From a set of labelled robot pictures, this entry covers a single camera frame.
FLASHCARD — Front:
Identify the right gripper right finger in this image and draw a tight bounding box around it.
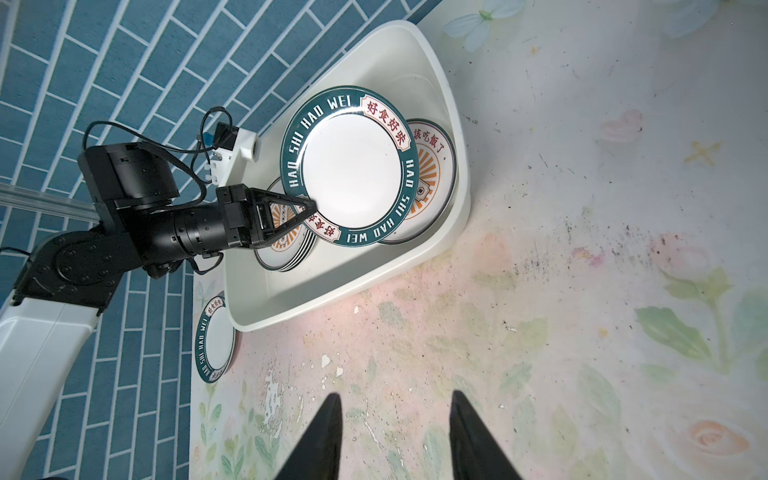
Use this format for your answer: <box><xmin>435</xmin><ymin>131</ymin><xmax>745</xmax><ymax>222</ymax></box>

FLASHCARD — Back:
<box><xmin>449</xmin><ymin>390</ymin><xmax>522</xmax><ymax>480</ymax></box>

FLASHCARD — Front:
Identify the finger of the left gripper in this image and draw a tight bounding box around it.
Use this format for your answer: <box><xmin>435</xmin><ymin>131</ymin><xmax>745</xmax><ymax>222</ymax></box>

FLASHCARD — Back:
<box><xmin>260</xmin><ymin>209</ymin><xmax>312</xmax><ymax>248</ymax></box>
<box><xmin>251</xmin><ymin>188</ymin><xmax>317</xmax><ymax>210</ymax></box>

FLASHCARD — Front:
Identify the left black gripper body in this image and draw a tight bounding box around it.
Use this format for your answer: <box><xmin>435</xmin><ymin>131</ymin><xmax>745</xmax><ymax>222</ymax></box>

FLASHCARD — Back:
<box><xmin>140</xmin><ymin>184</ymin><xmax>270</xmax><ymax>261</ymax></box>

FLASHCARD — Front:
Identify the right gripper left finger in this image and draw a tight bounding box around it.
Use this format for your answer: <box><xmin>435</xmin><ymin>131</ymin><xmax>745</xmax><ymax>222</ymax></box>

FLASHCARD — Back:
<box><xmin>275</xmin><ymin>393</ymin><xmax>343</xmax><ymax>480</ymax></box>

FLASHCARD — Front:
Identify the orange sunburst plate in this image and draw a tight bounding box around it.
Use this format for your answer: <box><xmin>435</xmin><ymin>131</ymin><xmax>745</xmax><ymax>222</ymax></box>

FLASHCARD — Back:
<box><xmin>254</xmin><ymin>204</ymin><xmax>317</xmax><ymax>272</ymax></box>
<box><xmin>381</xmin><ymin>118</ymin><xmax>457</xmax><ymax>245</ymax></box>

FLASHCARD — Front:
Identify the green rim text plate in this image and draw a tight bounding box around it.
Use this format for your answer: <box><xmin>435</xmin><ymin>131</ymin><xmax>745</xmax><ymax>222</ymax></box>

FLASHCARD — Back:
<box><xmin>279</xmin><ymin>85</ymin><xmax>420</xmax><ymax>247</ymax></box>
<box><xmin>193</xmin><ymin>292</ymin><xmax>237</xmax><ymax>384</ymax></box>

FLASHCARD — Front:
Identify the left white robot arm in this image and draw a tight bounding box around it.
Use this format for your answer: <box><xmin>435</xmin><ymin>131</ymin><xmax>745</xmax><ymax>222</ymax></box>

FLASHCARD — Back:
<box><xmin>1</xmin><ymin>142</ymin><xmax>317</xmax><ymax>479</ymax></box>

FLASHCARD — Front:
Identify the white plastic bin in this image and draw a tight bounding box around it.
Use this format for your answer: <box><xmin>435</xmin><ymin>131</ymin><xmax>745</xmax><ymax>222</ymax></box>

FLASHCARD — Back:
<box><xmin>223</xmin><ymin>20</ymin><xmax>471</xmax><ymax>332</ymax></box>

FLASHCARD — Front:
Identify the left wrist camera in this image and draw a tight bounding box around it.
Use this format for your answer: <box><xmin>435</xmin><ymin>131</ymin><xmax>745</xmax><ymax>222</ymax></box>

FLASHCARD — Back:
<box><xmin>203</xmin><ymin>122</ymin><xmax>261</xmax><ymax>187</ymax></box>

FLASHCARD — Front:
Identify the left aluminium corner post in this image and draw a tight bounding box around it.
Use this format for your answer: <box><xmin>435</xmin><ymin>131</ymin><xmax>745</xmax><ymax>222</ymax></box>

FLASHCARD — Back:
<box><xmin>1</xmin><ymin>183</ymin><xmax>99</xmax><ymax>222</ymax></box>

